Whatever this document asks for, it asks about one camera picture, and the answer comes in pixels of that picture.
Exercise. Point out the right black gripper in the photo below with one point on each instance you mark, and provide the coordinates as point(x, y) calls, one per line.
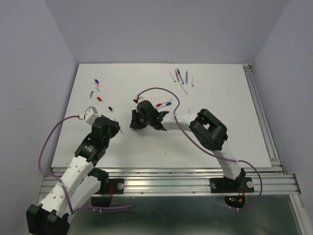
point(134, 122)

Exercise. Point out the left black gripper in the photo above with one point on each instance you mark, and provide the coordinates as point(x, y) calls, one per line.
point(115, 128)

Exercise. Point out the pink transparent pen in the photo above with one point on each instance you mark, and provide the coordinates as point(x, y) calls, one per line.
point(177, 76)

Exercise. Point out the blue ballpoint pen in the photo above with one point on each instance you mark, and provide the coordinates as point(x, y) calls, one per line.
point(180, 77)

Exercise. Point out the light blue transparent pen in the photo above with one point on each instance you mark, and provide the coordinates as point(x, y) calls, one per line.
point(186, 77)

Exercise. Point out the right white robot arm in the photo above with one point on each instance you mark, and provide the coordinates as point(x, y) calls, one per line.
point(210, 132)

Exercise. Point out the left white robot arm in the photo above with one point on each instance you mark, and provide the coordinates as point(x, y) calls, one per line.
point(80, 181)

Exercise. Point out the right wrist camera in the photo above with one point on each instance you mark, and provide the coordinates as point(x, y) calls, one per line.
point(137, 99)

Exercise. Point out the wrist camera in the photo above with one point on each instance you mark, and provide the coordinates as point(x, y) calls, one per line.
point(137, 99)
point(90, 115)

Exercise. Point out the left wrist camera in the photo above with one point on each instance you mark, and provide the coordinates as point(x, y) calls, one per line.
point(90, 115)

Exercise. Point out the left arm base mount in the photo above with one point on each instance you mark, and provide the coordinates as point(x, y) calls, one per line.
point(108, 188)

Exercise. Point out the aluminium rail frame front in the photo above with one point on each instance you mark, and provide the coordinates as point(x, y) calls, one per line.
point(179, 202)

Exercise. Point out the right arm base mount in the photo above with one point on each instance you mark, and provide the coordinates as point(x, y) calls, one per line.
point(234, 190)

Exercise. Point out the aluminium rail right side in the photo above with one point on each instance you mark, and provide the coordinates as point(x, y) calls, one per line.
point(273, 155)

